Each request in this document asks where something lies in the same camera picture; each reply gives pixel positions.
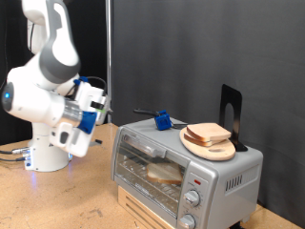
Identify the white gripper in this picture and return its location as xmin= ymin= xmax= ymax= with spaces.
xmin=67 ymin=80 xmax=114 ymax=158

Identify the glass oven door with handle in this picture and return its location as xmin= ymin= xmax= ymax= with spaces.
xmin=112 ymin=128 xmax=192 ymax=221

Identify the black spatula with blue block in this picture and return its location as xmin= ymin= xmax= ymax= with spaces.
xmin=132 ymin=108 xmax=189 ymax=132

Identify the white bread slice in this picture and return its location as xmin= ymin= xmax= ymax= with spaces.
xmin=186 ymin=122 xmax=233 ymax=143
xmin=146 ymin=161 xmax=184 ymax=186
xmin=183 ymin=133 xmax=223 ymax=148

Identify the silver oven knob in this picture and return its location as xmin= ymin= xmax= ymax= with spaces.
xmin=178 ymin=213 xmax=196 ymax=229
xmin=183 ymin=190 xmax=201 ymax=208

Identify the wooden block under oven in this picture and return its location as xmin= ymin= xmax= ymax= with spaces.
xmin=117 ymin=185 xmax=170 ymax=229

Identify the silver toaster oven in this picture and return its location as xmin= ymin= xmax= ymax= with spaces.
xmin=111 ymin=114 xmax=264 ymax=229

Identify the vertical metal pole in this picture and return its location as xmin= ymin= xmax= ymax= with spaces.
xmin=105 ymin=0 xmax=113 ymax=124

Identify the round wooden cutting board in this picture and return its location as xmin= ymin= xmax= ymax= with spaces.
xmin=178 ymin=126 xmax=236 ymax=162

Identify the black metal bookend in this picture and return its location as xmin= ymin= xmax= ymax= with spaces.
xmin=218 ymin=83 xmax=249 ymax=153

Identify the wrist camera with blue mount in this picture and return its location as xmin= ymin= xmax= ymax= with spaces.
xmin=76 ymin=94 xmax=112 ymax=135

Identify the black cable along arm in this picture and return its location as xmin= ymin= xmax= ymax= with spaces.
xmin=28 ymin=23 xmax=108 ymax=96

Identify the metal wire oven rack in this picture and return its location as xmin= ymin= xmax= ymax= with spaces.
xmin=115 ymin=152 xmax=186 ymax=218

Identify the base cable with silver connector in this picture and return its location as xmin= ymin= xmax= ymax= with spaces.
xmin=0 ymin=146 xmax=31 ymax=156

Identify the black base cable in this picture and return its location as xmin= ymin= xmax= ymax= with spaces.
xmin=0 ymin=156 xmax=28 ymax=163

